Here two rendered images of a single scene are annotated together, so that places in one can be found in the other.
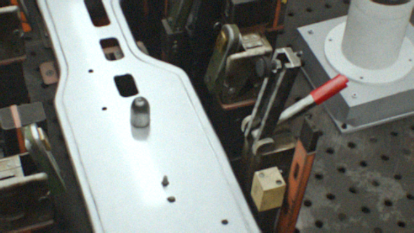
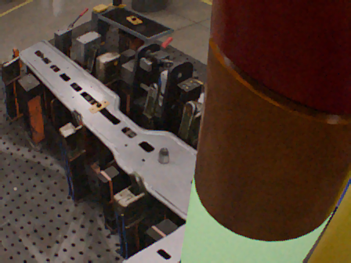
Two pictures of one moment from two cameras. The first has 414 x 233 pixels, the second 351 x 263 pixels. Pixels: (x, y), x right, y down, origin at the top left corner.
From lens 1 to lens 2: 54 cm
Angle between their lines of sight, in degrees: 17
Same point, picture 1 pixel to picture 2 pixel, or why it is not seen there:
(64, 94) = (121, 159)
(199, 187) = not seen: hidden behind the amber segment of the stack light
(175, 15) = (151, 107)
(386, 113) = not seen: hidden behind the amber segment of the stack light
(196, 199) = not seen: hidden behind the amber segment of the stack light
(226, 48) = (192, 113)
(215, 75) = (187, 128)
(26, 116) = (110, 174)
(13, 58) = (81, 152)
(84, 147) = (146, 179)
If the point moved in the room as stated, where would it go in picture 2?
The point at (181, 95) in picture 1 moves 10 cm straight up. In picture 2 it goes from (175, 142) to (176, 118)
